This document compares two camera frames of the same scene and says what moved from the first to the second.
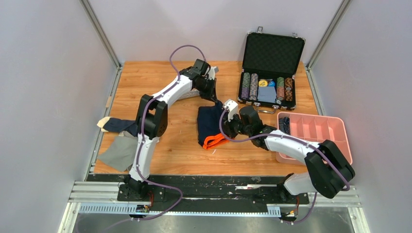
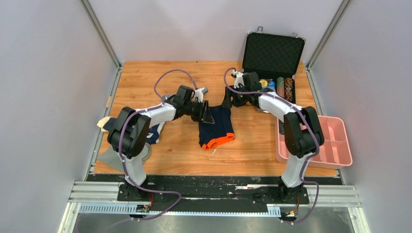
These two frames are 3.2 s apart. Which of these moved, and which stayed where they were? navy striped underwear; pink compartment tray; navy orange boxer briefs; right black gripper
Moved: right black gripper
Stayed: navy striped underwear; navy orange boxer briefs; pink compartment tray
